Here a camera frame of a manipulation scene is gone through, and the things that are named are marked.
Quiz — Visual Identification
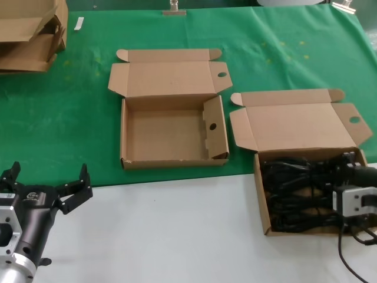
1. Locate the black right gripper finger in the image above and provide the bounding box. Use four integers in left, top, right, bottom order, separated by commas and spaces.
342, 152, 361, 169

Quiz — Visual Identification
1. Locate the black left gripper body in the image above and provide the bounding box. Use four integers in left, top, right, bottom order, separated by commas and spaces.
13, 184, 61, 265

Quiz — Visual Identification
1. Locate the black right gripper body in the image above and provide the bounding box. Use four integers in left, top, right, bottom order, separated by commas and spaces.
335, 163, 377, 189

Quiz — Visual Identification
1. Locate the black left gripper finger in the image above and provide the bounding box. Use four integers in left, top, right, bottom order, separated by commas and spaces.
0, 161, 22, 194
55, 163, 94, 215

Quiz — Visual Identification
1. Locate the cardboard box with round hole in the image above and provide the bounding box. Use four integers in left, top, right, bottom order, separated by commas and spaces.
229, 88, 373, 236
107, 48, 233, 170

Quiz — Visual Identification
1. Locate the open stacked cardboard box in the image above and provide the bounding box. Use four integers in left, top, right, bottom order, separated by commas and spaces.
0, 32, 67, 74
0, 0, 69, 44

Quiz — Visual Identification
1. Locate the green tablecloth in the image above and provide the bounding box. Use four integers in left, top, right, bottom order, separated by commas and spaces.
0, 5, 377, 189

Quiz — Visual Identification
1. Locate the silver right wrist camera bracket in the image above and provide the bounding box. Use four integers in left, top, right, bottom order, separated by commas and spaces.
332, 185, 377, 219

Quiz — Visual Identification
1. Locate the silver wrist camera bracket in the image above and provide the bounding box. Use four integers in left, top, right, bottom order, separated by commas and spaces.
332, 185, 377, 219
0, 191, 24, 265

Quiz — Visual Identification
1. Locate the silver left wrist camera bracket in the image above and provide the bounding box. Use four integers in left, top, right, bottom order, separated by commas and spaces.
0, 191, 24, 265

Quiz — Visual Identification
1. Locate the black power cable bundle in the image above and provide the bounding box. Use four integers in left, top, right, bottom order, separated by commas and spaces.
261, 156, 348, 233

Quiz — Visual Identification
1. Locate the black cable with metal connector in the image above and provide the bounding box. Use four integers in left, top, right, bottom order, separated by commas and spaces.
337, 218, 377, 283

